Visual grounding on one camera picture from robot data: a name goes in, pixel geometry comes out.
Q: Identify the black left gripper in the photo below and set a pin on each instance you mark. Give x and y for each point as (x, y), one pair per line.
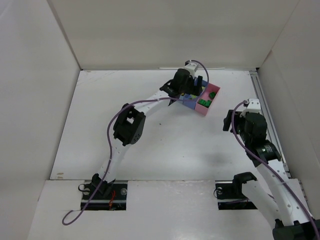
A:
(196, 87)

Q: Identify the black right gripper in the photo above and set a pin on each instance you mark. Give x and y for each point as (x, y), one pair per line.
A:
(229, 120)

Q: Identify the green lego plate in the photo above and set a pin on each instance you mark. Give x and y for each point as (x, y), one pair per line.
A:
(202, 102)

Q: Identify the green numbered lego cube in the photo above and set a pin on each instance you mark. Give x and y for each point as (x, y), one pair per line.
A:
(212, 95)

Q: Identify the dark green lego brick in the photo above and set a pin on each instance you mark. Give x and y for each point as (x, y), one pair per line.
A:
(208, 103)

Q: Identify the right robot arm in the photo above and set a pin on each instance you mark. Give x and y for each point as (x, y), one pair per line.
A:
(287, 216)

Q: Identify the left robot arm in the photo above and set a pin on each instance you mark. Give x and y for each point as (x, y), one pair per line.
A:
(126, 127)

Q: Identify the purple blue container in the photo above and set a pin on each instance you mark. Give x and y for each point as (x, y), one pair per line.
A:
(191, 103)

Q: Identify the pink container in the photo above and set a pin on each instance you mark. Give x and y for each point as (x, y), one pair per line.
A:
(205, 96)

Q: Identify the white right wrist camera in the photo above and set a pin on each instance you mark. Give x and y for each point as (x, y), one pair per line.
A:
(252, 105)

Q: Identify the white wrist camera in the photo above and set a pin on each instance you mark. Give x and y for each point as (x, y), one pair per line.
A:
(191, 67)
(252, 105)

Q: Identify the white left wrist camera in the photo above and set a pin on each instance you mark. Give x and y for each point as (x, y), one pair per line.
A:
(191, 67)

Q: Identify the aluminium rail right side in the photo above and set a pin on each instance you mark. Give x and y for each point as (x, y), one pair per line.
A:
(271, 131)

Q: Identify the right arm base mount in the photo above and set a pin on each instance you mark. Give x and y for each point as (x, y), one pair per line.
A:
(229, 193)

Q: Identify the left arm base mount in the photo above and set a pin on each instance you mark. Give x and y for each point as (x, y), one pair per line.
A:
(109, 196)

